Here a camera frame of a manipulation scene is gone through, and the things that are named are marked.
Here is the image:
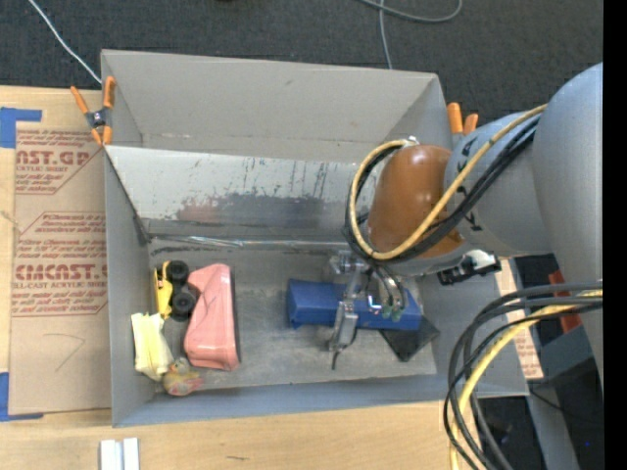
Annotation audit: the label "brown cardboard board, red print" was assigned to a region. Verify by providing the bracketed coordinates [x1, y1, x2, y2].
[0, 84, 115, 423]

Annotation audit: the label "black cylinder on white bracket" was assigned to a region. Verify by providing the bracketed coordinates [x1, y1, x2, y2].
[437, 250, 503, 286]

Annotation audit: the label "yellow and pink toy duck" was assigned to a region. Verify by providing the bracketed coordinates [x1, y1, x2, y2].
[161, 357, 205, 398]

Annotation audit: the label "blue long block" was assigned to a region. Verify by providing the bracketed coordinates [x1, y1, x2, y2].
[286, 278, 423, 333]

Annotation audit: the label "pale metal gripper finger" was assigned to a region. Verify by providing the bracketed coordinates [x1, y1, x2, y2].
[335, 301, 359, 348]
[326, 330, 344, 370]

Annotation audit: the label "yellow toy car, black wheels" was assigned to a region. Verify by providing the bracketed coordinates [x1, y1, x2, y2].
[153, 259, 199, 322]

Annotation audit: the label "grey metal bin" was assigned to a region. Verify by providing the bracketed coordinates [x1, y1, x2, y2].
[100, 49, 530, 429]

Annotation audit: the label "pale yellow cloth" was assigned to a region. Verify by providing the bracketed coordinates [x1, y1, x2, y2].
[130, 311, 175, 382]

